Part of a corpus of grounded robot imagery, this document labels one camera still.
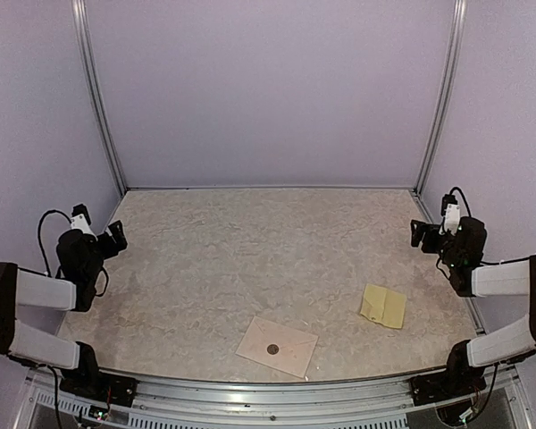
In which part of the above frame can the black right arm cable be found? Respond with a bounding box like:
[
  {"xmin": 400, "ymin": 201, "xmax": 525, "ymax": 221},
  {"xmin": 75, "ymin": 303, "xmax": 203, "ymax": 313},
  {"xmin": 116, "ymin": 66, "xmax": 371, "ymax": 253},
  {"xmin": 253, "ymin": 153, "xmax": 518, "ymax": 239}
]
[{"xmin": 435, "ymin": 186, "xmax": 506, "ymax": 281}]

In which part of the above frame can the aluminium front table rail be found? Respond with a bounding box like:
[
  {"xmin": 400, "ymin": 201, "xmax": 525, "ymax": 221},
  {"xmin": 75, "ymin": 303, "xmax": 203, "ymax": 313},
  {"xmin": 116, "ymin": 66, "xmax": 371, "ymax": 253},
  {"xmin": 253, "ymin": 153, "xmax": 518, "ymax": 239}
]
[{"xmin": 24, "ymin": 352, "xmax": 531, "ymax": 429}]

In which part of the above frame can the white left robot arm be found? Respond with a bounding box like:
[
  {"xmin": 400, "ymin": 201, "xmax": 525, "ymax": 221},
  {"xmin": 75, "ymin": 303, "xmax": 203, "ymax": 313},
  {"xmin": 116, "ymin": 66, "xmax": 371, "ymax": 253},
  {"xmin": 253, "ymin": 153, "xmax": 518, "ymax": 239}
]
[{"xmin": 0, "ymin": 215, "xmax": 128, "ymax": 398}]

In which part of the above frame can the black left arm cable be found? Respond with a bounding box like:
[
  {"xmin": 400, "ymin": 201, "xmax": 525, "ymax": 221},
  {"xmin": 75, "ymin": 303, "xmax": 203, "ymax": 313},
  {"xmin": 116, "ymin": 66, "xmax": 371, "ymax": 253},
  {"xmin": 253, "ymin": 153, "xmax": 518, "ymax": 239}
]
[{"xmin": 36, "ymin": 209, "xmax": 111, "ymax": 299}]

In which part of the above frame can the aluminium corner post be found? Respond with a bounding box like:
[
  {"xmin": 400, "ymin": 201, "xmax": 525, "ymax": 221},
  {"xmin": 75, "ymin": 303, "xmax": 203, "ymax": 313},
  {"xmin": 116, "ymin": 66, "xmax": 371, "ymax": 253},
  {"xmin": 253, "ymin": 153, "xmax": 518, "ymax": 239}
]
[
  {"xmin": 414, "ymin": 0, "xmax": 467, "ymax": 199},
  {"xmin": 71, "ymin": 0, "xmax": 128, "ymax": 198}
]

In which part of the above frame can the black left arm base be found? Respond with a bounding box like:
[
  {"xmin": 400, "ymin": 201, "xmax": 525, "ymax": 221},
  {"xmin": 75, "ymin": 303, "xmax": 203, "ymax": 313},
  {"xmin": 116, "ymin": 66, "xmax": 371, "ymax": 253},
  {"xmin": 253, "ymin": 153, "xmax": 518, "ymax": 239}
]
[{"xmin": 60, "ymin": 341, "xmax": 138, "ymax": 408}]

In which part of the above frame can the aluminium right corner post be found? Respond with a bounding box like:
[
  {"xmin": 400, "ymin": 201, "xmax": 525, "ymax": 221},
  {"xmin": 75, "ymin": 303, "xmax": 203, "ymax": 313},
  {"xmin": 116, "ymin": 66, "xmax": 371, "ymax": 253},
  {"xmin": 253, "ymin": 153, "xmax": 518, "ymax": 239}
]
[{"xmin": 414, "ymin": 0, "xmax": 467, "ymax": 199}]

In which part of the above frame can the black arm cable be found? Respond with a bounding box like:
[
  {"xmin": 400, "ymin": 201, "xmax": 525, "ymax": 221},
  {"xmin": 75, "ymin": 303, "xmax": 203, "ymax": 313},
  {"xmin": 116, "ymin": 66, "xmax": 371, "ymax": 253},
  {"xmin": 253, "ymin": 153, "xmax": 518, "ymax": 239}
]
[
  {"xmin": 435, "ymin": 186, "xmax": 506, "ymax": 281},
  {"xmin": 36, "ymin": 209, "xmax": 111, "ymax": 299}
]

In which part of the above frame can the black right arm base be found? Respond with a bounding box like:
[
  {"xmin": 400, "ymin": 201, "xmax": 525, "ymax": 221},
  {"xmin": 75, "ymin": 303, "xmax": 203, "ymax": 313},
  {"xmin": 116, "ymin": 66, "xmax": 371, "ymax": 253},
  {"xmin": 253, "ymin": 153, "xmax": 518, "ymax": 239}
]
[{"xmin": 410, "ymin": 341, "xmax": 487, "ymax": 406}]

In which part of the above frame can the aluminium left corner post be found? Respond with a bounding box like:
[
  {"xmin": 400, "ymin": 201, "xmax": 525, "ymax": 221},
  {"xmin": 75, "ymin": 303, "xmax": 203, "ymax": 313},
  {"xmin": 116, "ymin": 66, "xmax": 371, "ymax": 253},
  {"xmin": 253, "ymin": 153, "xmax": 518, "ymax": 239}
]
[{"xmin": 71, "ymin": 0, "xmax": 128, "ymax": 198}]

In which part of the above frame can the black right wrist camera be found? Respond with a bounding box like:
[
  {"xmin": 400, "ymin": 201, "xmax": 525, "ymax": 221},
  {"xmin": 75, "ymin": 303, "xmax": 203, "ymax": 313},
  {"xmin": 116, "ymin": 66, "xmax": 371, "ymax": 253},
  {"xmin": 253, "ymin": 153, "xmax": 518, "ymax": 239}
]
[{"xmin": 440, "ymin": 193, "xmax": 461, "ymax": 235}]

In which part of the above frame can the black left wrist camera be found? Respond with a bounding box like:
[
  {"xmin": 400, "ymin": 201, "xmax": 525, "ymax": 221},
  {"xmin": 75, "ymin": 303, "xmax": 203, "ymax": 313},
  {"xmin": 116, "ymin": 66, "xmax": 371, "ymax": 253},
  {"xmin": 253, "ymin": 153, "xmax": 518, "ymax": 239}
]
[{"xmin": 71, "ymin": 204, "xmax": 94, "ymax": 236}]

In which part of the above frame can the round sticker sheet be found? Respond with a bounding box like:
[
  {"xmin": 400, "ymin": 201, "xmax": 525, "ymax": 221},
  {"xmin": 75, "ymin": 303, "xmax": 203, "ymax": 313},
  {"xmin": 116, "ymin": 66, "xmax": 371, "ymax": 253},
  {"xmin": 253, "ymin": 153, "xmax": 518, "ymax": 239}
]
[{"xmin": 360, "ymin": 283, "xmax": 406, "ymax": 330}]

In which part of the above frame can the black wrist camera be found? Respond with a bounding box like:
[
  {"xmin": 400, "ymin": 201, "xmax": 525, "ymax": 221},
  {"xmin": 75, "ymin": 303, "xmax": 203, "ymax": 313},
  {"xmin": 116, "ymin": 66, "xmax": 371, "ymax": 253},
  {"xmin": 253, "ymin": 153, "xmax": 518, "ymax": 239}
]
[
  {"xmin": 440, "ymin": 193, "xmax": 461, "ymax": 235},
  {"xmin": 71, "ymin": 204, "xmax": 94, "ymax": 236}
]

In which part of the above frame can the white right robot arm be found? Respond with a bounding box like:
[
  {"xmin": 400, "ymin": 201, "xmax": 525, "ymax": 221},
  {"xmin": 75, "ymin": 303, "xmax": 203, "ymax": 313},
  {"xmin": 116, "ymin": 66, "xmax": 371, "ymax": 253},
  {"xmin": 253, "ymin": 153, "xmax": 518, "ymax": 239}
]
[{"xmin": 410, "ymin": 216, "xmax": 536, "ymax": 397}]

